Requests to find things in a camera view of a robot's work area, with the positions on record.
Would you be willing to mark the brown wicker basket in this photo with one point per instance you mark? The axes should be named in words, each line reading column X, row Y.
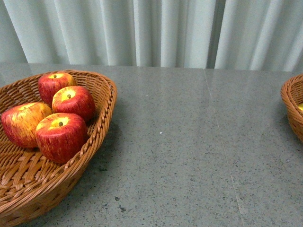
column 31, row 185
column 292, row 95

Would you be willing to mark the right brown wicker basket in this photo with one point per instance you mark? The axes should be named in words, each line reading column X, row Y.
column 292, row 95

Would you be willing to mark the red apple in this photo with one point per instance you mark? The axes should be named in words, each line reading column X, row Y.
column 74, row 99
column 60, row 136
column 50, row 83

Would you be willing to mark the pale pleated curtain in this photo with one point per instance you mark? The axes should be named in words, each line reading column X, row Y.
column 213, row 34

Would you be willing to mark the left brown wicker basket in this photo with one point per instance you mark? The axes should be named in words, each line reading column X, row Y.
column 31, row 185

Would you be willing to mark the orange-red apple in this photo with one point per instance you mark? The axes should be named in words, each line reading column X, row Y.
column 20, row 122

